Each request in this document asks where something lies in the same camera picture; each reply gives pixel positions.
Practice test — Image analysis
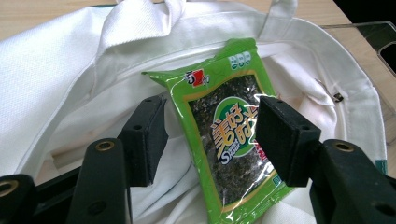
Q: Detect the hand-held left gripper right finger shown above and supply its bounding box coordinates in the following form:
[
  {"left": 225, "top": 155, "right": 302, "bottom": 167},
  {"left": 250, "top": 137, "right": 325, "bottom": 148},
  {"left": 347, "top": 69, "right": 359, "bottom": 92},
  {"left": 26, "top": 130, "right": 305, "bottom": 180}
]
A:
[{"left": 255, "top": 95, "right": 396, "bottom": 224}]

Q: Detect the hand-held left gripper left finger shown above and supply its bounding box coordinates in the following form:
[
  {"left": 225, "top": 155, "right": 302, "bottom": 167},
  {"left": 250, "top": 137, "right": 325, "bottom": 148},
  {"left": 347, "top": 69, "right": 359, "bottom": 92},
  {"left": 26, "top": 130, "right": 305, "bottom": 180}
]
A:
[{"left": 66, "top": 94, "right": 169, "bottom": 224}]

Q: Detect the white canvas tote bag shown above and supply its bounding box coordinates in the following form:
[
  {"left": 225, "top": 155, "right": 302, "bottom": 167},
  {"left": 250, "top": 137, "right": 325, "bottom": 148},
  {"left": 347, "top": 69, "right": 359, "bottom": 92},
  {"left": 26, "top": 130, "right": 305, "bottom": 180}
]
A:
[{"left": 0, "top": 0, "right": 389, "bottom": 224}]

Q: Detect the clear acrylic tray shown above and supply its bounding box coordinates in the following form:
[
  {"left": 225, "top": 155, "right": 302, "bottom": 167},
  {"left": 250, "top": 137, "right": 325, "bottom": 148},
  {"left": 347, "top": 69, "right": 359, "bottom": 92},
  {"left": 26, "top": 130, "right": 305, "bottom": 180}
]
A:
[{"left": 321, "top": 20, "right": 396, "bottom": 144}]

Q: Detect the green seaweed snack packet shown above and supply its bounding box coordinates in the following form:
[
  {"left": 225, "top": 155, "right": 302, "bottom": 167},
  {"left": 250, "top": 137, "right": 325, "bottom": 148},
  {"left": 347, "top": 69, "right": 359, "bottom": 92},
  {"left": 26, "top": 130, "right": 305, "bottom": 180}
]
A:
[{"left": 141, "top": 37, "right": 293, "bottom": 224}]

